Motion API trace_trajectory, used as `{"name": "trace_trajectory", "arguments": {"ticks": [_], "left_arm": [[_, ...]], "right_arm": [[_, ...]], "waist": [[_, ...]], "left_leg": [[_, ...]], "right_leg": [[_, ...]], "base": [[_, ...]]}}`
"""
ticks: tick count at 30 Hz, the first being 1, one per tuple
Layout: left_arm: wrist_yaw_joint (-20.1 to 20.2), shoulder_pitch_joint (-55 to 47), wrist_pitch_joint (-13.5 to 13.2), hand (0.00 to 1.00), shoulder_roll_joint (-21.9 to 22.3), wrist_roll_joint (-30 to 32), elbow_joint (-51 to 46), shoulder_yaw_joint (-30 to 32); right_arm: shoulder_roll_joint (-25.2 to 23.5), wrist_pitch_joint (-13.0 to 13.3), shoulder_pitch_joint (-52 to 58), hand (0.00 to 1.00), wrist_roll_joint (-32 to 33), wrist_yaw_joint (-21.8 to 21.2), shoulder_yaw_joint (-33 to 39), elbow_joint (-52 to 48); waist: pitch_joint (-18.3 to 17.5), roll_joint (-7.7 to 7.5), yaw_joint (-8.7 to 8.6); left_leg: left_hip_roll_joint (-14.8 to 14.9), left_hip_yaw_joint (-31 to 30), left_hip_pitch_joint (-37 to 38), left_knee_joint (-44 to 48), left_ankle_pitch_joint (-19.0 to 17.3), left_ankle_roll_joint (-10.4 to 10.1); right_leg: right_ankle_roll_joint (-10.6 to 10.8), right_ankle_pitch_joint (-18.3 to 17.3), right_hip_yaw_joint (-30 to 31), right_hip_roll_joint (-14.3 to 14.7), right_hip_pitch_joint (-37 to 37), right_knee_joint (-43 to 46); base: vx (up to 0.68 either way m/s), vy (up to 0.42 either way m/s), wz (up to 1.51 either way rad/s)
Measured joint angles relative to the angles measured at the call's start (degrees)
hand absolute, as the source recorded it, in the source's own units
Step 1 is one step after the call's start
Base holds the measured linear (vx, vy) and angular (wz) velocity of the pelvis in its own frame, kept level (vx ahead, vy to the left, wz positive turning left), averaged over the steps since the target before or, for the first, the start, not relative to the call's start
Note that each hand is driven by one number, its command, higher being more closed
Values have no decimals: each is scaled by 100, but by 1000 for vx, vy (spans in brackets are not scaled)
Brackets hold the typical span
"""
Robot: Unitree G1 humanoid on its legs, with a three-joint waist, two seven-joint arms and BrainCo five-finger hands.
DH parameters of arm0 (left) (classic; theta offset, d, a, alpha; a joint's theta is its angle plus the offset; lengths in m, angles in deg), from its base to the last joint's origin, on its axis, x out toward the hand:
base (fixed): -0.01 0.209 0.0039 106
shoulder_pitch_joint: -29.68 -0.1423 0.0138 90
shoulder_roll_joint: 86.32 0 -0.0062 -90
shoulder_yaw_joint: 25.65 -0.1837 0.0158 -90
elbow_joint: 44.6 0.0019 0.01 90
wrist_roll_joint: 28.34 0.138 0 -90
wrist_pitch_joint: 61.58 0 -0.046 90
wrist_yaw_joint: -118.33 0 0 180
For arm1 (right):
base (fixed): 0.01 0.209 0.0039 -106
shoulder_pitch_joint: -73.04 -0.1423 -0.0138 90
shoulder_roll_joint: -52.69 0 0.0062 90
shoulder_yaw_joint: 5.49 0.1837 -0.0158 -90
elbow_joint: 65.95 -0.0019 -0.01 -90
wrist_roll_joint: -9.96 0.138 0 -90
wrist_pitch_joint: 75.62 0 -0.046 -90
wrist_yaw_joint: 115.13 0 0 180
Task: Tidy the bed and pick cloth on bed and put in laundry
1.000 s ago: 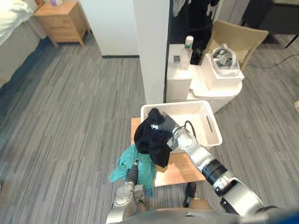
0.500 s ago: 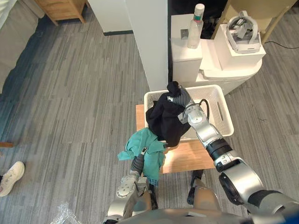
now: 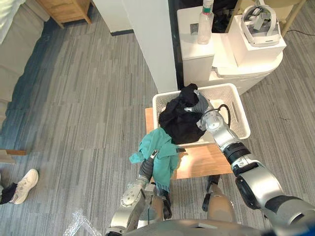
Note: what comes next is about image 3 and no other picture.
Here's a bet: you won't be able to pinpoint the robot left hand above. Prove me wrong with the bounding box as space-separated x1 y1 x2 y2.
139 149 158 182

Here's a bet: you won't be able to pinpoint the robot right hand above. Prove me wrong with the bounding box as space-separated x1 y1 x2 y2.
184 89 212 114

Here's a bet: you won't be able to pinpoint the teal cloth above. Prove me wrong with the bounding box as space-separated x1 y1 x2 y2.
129 127 181 192

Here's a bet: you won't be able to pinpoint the black cloth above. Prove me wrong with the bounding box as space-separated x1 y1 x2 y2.
158 83 207 145

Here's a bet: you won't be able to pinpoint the white laundry basket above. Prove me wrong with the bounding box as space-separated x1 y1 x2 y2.
152 83 251 146

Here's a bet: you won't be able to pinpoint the bed with beige skirt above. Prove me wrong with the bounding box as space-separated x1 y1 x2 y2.
0 0 51 133

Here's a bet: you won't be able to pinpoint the robot left leg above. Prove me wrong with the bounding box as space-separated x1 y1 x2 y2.
149 185 173 222

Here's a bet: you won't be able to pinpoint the robot leg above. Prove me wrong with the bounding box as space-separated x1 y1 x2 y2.
149 185 173 222
202 175 237 223

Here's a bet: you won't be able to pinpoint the white round-edged cabinet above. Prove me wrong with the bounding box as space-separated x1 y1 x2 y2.
209 32 284 96

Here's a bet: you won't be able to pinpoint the small wooden table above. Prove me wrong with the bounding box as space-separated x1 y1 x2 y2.
145 107 233 180

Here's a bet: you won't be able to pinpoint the white tall cabinet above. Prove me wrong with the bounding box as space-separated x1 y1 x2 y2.
176 5 215 89

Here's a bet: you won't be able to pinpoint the white pillar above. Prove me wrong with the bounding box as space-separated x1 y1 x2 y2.
122 0 178 94

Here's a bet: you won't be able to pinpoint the white box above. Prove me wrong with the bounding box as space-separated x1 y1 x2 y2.
228 15 287 67

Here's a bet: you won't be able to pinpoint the robot right leg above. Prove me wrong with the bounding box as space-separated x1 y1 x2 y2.
202 175 237 223

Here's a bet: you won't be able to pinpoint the clear plastic bottle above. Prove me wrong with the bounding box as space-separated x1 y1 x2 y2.
197 0 215 45

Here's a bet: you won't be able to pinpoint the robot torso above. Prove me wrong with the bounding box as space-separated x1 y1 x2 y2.
123 219 271 236

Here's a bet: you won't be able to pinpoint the white VR headset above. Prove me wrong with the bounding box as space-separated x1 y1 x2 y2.
240 5 281 48

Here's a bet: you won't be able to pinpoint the person's foot in white shoe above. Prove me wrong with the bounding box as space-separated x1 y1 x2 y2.
0 168 39 205

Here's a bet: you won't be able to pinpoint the wooden chair leg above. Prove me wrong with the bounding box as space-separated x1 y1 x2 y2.
281 0 307 37

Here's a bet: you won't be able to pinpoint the wooden nightstand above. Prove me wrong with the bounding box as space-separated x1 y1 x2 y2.
36 0 93 29

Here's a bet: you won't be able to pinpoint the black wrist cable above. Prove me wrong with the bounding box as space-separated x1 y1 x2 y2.
214 104 232 128

